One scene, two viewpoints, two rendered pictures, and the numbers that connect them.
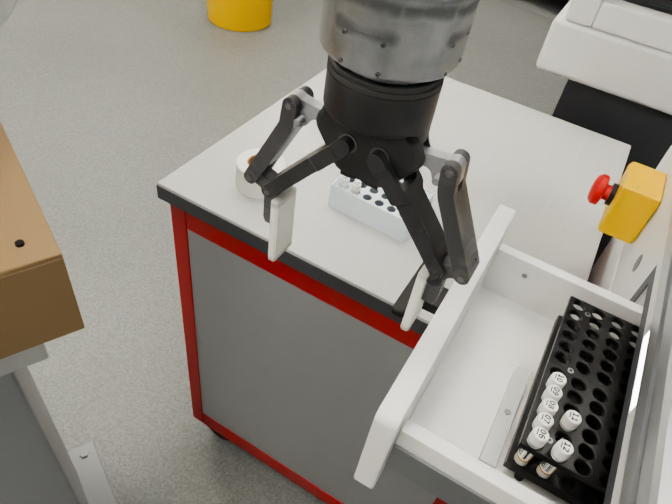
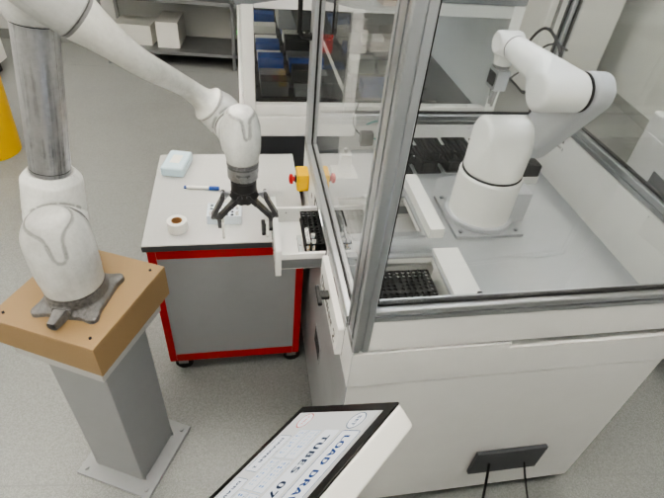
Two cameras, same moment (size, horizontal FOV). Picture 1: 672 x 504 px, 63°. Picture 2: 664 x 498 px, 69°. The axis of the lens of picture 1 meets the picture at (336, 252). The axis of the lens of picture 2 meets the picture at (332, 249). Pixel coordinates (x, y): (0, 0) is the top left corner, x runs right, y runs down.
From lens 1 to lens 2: 1.10 m
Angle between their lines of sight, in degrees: 27
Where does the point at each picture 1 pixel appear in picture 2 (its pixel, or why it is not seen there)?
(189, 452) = (176, 380)
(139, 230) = not seen: hidden behind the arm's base
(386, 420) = (278, 251)
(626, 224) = (303, 186)
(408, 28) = (251, 173)
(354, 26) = (241, 176)
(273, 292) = (203, 265)
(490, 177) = not seen: hidden behind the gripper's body
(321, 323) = (226, 266)
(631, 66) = (277, 124)
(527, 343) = (295, 229)
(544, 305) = (294, 217)
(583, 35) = not seen: hidden behind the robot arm
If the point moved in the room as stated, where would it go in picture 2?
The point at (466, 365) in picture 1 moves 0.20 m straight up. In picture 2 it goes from (285, 241) to (286, 192)
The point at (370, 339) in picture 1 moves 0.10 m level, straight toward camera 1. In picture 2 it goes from (247, 261) to (255, 279)
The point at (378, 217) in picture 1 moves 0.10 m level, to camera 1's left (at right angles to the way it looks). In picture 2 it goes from (228, 219) to (203, 226)
